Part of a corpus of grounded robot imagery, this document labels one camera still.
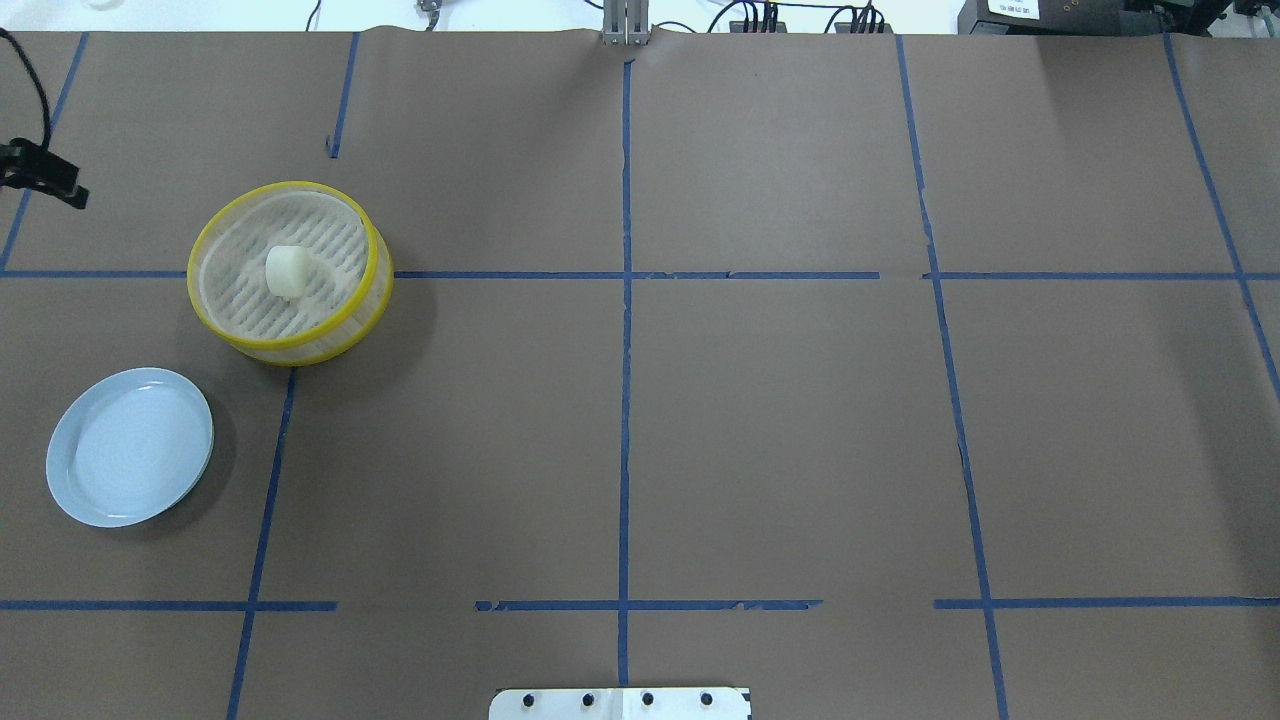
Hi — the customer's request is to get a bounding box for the white steamed bun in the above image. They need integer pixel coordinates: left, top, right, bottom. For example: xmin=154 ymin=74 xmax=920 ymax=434
xmin=264 ymin=245 xmax=312 ymax=301

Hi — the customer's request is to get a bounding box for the yellow rimmed bamboo steamer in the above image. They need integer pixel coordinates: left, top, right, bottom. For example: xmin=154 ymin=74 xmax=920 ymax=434
xmin=186 ymin=181 xmax=394 ymax=366

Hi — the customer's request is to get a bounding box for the light blue plate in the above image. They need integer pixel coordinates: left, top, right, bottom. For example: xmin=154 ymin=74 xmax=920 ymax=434
xmin=45 ymin=366 xmax=215 ymax=528

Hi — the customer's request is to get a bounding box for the black equipment box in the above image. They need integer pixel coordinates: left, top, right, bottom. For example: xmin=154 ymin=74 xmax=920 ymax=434
xmin=956 ymin=1 xmax=1194 ymax=37

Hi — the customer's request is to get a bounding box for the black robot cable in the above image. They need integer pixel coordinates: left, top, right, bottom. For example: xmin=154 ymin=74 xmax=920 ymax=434
xmin=0 ymin=28 xmax=52 ymax=151

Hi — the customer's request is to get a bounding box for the aluminium frame post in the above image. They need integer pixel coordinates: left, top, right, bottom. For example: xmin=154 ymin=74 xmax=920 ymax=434
xmin=598 ymin=0 xmax=652 ymax=46

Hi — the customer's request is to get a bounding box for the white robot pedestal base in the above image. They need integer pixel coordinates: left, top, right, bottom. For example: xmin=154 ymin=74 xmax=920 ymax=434
xmin=488 ymin=685 xmax=753 ymax=719

